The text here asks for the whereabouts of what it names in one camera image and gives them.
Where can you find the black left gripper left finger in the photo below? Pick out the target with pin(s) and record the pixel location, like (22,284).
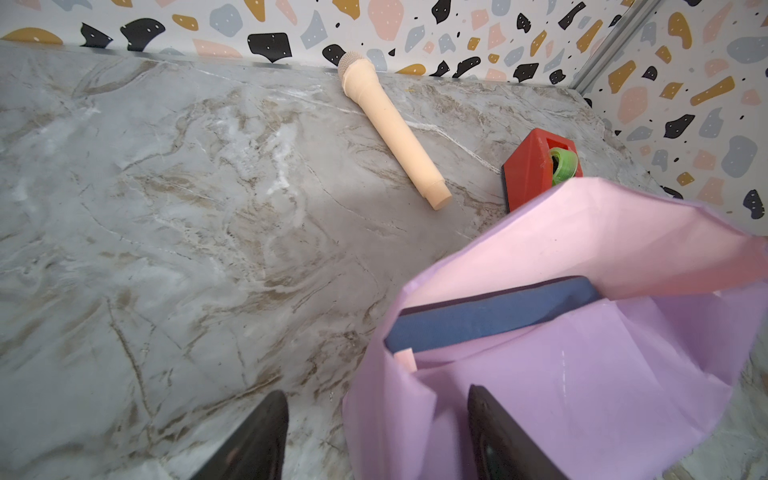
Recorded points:
(256,449)

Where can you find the red tape dispenser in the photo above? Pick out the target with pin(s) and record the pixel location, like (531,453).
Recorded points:
(543,160)

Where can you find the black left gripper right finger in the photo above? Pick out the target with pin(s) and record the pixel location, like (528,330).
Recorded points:
(501,447)

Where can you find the beige toy microphone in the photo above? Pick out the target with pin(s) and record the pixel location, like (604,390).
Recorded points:
(361,84)

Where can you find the aluminium corner post right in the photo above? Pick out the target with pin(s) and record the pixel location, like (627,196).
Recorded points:
(633,19)

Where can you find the pink wrapping paper sheet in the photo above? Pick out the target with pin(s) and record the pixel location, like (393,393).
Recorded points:
(621,388)

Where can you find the navy blue gift box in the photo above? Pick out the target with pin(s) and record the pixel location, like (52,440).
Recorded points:
(442,324)

